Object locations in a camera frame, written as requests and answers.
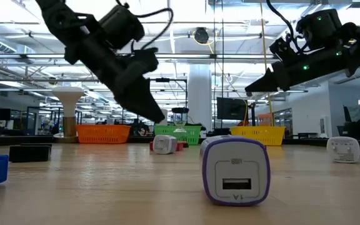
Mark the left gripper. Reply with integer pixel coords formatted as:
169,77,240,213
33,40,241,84
63,34,166,124

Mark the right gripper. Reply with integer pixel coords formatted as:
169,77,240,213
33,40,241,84
244,42,360,97

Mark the purple white USB charger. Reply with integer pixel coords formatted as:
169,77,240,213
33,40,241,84
152,134,178,155

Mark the red staples box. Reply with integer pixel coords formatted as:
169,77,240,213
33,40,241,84
149,141,185,153

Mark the lavender white USB charger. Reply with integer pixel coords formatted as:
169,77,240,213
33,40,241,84
199,134,272,208

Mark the black staples box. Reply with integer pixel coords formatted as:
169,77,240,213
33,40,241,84
8,142,53,163

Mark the black office chair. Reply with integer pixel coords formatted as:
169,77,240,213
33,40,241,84
337,105,360,140

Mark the orange plastic basket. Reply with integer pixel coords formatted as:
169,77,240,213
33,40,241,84
76,124,132,145

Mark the yellow plastic basket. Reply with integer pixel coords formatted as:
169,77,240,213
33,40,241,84
229,126,286,147

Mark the green plastic basket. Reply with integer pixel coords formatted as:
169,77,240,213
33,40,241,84
153,124,203,146

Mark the white mushroom table lamp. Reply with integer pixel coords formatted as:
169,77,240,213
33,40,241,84
51,86,86,144

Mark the green white USB charger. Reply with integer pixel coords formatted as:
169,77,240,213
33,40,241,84
326,136,360,164

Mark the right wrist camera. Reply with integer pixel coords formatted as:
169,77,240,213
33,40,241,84
269,36,300,63

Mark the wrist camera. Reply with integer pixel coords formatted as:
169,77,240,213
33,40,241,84
132,46,159,74
269,36,300,63

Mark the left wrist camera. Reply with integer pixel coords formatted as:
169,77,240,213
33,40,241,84
132,46,159,74

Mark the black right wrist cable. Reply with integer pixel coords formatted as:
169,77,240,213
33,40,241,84
266,0,303,48

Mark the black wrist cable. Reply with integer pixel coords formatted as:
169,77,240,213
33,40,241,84
114,0,174,51
266,0,303,48

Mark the black ceiling cable reel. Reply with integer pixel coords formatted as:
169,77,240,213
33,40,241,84
193,27,210,44

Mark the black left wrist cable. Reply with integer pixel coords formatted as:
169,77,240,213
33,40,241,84
114,0,174,51

